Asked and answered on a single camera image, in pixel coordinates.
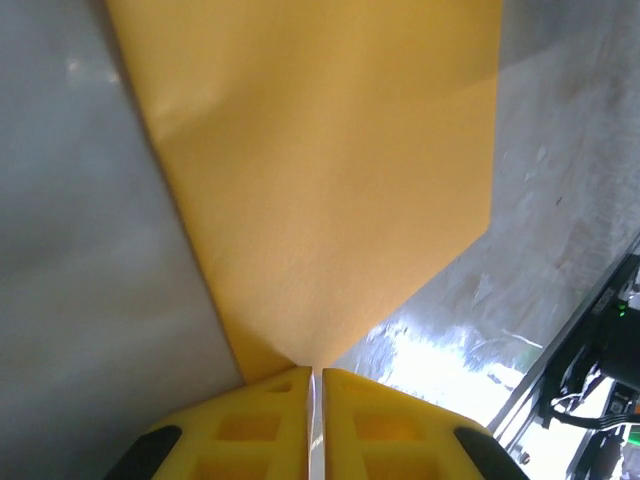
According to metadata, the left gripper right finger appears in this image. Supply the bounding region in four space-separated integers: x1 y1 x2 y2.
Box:
322 368 531 480

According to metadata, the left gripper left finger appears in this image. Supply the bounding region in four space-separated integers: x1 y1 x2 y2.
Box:
102 367 314 480

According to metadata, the yellow paper sheet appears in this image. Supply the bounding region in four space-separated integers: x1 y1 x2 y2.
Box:
104 0 503 384

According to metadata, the long aluminium mounting rail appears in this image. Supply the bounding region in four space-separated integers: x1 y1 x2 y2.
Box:
487 234 640 480

